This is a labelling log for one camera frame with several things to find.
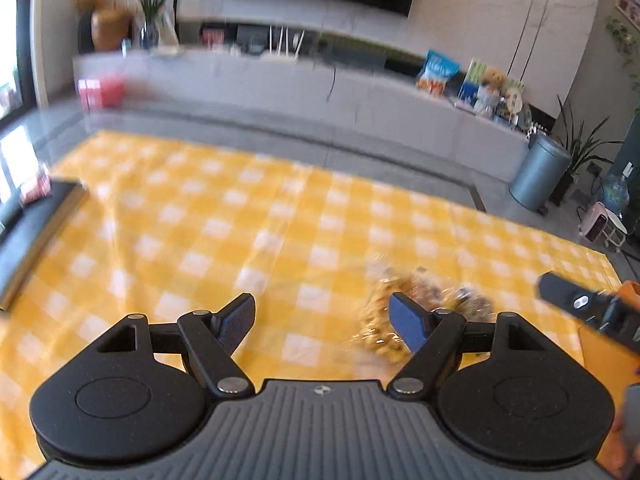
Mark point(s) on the green plant in blue vase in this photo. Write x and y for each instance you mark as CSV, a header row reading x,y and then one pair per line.
x,y
150,15

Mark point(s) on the pink storage box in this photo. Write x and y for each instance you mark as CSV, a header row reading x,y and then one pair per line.
x,y
102,92

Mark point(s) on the white round stool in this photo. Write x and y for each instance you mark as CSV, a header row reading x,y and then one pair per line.
x,y
616,227

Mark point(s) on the blue water jug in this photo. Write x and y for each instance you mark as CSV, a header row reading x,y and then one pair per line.
x,y
616,192

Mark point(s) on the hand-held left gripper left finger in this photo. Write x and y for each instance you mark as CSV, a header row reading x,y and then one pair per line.
x,y
235,322

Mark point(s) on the hanging vine plant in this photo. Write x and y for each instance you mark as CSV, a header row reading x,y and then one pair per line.
x,y
622,40

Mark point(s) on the long-leaf potted plant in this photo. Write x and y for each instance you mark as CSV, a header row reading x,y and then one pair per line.
x,y
575,150

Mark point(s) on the white router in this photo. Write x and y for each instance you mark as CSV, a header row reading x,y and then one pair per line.
x,y
280,55

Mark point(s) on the dried flowers in dark vase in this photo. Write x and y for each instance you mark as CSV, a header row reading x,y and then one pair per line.
x,y
85,25

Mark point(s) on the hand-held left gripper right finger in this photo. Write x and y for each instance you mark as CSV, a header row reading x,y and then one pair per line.
x,y
407,322

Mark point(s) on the orange cardboard box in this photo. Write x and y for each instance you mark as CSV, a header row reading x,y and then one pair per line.
x,y
595,360

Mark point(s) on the golden vase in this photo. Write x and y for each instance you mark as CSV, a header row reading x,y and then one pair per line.
x,y
110,30

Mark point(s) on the white round fan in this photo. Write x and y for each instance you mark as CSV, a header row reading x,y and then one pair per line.
x,y
512,102

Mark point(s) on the pink heater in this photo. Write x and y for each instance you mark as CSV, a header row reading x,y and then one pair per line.
x,y
592,222

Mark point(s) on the black notebook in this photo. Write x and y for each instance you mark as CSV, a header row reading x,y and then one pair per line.
x,y
30,240

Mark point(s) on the yellow checkered cloth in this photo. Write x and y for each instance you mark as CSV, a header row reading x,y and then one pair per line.
x,y
200,220

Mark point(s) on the peanut snack packet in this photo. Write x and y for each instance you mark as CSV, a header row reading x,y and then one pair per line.
x,y
380,310

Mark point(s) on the small red packet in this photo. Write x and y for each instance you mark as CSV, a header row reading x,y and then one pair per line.
x,y
36,190

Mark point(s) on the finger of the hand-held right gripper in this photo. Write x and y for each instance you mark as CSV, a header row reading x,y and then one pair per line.
x,y
565,292

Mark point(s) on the white marble media console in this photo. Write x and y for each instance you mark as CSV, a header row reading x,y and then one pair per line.
x,y
300,85

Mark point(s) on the blue snack bag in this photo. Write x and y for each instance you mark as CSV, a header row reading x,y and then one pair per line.
x,y
437,70

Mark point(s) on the green poster board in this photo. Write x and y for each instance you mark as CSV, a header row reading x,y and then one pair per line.
x,y
467,85

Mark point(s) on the grey metal trash can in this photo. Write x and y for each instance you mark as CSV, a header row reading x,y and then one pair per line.
x,y
537,175

